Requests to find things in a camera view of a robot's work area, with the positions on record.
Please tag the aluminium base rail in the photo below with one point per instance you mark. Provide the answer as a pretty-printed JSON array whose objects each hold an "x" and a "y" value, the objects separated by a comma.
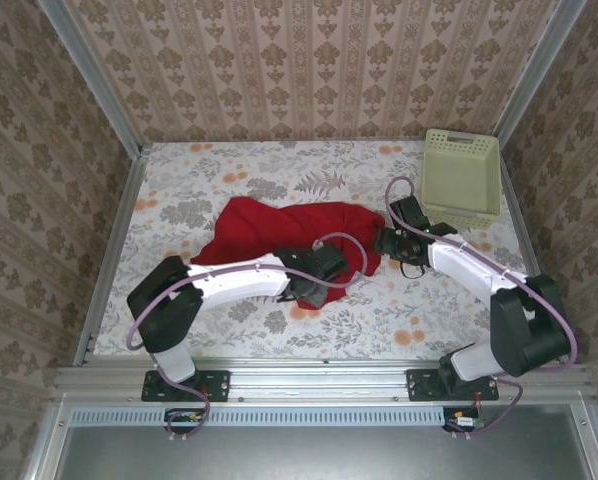
[{"x": 319, "y": 380}]

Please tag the red t-shirt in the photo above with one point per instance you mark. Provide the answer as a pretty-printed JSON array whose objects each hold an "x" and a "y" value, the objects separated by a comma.
[{"x": 259, "y": 235}]

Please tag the grey metal panel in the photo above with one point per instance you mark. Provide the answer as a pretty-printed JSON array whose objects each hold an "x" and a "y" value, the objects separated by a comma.
[{"x": 304, "y": 455}]

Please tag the small circuit board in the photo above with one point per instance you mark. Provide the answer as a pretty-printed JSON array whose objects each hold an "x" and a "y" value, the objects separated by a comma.
[
  {"x": 466, "y": 421},
  {"x": 185, "y": 417}
]

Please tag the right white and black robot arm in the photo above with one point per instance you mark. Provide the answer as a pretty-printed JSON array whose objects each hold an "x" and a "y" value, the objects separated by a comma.
[{"x": 469, "y": 270}]

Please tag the aluminium table side rail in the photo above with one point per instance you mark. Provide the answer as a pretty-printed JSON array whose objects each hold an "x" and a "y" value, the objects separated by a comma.
[
  {"x": 526, "y": 235},
  {"x": 114, "y": 250}
]

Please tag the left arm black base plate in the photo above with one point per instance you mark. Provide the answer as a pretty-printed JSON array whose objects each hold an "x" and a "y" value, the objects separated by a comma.
[{"x": 214, "y": 386}]

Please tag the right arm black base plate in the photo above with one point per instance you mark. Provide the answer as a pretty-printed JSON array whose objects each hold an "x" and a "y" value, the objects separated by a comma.
[{"x": 421, "y": 386}]

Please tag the pale green plastic basket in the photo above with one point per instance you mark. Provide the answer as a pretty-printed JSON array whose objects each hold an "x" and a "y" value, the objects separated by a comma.
[{"x": 459, "y": 170}]

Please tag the floral tablecloth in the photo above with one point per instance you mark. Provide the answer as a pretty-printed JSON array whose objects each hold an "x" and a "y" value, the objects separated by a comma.
[{"x": 329, "y": 325}]

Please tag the aluminium frame post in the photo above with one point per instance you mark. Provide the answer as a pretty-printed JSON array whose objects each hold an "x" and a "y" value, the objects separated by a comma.
[
  {"x": 534, "y": 75},
  {"x": 94, "y": 80}
]

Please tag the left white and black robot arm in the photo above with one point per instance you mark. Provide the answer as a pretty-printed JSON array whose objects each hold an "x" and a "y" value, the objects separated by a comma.
[{"x": 239, "y": 287}]

